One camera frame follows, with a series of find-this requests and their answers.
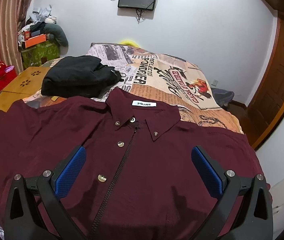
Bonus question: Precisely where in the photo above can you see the maroon button shirt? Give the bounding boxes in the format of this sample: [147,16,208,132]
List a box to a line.
[0,88,262,239]

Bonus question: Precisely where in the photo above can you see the wooden folding table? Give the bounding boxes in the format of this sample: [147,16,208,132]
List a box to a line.
[0,67,50,112]

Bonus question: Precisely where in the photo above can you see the grey bag on floor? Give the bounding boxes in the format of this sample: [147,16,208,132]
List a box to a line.
[211,88,234,107]

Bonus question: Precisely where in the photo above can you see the black folded garment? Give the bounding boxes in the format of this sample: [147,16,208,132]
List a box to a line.
[41,55,122,98]

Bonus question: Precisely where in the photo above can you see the brown wooden door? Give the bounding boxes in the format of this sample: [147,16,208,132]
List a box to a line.
[247,13,284,150]

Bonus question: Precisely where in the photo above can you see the green patterned storage box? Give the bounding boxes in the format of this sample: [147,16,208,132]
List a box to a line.
[20,41,60,69]

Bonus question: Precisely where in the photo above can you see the orange box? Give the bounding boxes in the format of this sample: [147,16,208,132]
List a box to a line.
[22,34,46,49]

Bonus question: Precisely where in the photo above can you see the grey plush cushion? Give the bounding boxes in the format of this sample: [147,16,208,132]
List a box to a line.
[42,23,69,47]

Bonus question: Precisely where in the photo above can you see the printed newspaper pattern blanket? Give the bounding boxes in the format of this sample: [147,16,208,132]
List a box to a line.
[24,43,242,133]

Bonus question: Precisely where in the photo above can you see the yellow pillow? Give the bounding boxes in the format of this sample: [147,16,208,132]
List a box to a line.
[120,40,140,48]

